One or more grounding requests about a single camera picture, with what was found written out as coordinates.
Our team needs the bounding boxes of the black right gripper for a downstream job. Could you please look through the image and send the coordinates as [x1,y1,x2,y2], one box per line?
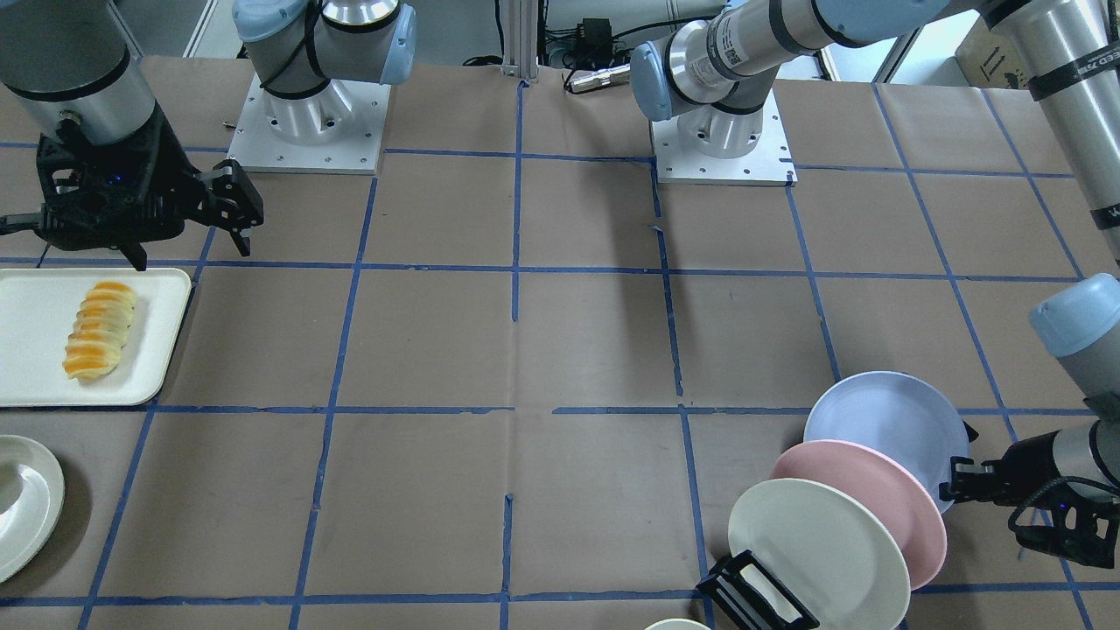
[35,106,264,271]

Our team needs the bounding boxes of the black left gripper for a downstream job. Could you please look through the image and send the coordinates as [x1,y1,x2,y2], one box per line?
[941,421,1119,569]

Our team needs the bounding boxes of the light blue plate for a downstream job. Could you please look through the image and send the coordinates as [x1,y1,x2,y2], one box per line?
[802,371,971,512]

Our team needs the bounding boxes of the yellow orange bread loaf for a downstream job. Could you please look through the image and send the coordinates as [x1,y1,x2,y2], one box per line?
[60,282,137,382]

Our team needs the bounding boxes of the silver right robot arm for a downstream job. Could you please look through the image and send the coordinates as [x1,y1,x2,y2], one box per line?
[1,1,416,271]

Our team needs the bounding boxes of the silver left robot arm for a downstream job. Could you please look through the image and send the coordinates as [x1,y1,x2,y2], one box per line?
[629,1,1119,569]

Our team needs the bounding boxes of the pink plate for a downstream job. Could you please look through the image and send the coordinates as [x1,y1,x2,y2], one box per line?
[769,439,948,591]

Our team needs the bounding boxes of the cream plate in rack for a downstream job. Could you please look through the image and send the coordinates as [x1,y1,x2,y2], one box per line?
[727,478,911,629]

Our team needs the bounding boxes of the black plate rack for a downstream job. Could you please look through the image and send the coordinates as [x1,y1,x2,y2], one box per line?
[696,549,821,629]

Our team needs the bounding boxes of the cream round plate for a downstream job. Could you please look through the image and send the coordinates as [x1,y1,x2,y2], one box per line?
[1,435,67,582]

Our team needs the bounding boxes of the white rectangular tray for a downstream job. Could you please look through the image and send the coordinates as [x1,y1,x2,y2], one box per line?
[1,268,193,407]

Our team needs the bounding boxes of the white bowl rim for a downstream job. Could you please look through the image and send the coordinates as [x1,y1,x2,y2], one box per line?
[644,618,711,630]

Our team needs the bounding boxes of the black power adapter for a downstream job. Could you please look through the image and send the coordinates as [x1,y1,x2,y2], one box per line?
[575,17,613,49]

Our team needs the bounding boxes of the silver cylindrical connector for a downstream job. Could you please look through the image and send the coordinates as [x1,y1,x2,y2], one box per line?
[563,64,631,95]

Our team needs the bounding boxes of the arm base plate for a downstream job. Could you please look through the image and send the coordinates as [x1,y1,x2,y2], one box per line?
[227,77,392,176]
[648,93,799,186]

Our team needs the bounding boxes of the aluminium frame post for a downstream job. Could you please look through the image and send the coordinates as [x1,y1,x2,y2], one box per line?
[500,1,544,83]

